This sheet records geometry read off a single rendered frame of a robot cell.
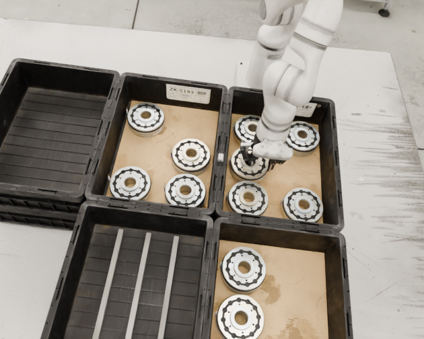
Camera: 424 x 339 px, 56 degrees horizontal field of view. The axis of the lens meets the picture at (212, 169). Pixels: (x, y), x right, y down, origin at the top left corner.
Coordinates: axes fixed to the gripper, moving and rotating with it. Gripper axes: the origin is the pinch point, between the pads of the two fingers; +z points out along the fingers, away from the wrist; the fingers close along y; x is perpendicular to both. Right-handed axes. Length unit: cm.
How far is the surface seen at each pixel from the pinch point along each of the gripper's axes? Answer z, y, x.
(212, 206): -7.4, 12.3, 17.6
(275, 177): 2.5, -4.5, 1.9
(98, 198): -7.5, 38.1, 18.6
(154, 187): 2.5, 27.4, 9.3
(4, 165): 3, 67, 8
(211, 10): 85, 21, -175
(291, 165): 2.5, -9.1, -2.4
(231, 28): 85, 7, -159
